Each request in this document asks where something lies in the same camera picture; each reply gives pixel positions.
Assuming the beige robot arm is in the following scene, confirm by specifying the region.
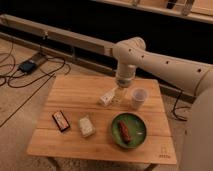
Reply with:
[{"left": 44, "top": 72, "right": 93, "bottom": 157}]
[{"left": 112, "top": 37, "right": 213, "bottom": 171}]

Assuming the green plate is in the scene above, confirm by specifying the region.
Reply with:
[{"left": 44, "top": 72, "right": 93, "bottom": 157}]
[{"left": 110, "top": 113, "right": 147, "bottom": 149}]

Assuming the brown snack bar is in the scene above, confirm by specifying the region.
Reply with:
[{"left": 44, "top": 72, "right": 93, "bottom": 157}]
[{"left": 118, "top": 121, "right": 131, "bottom": 143}]

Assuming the wooden table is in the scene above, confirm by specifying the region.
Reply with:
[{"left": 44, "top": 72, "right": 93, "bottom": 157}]
[{"left": 27, "top": 75, "right": 177, "bottom": 165}]

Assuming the long wooden beam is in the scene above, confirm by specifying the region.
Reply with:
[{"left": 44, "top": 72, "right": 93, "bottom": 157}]
[{"left": 0, "top": 13, "right": 116, "bottom": 73}]

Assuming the black power adapter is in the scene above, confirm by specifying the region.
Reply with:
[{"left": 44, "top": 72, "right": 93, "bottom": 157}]
[{"left": 18, "top": 61, "right": 36, "bottom": 74}]

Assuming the black floor cable right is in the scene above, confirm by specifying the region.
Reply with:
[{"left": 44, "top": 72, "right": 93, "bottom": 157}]
[{"left": 171, "top": 89, "right": 192, "bottom": 122}]

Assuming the black floor cable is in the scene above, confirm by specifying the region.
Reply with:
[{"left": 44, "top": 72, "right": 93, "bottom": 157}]
[
  {"left": 171, "top": 89, "right": 192, "bottom": 122},
  {"left": 0, "top": 39, "right": 72, "bottom": 128}
]

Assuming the black floor cable left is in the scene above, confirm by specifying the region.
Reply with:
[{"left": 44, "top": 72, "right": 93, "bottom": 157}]
[{"left": 0, "top": 39, "right": 72, "bottom": 128}]

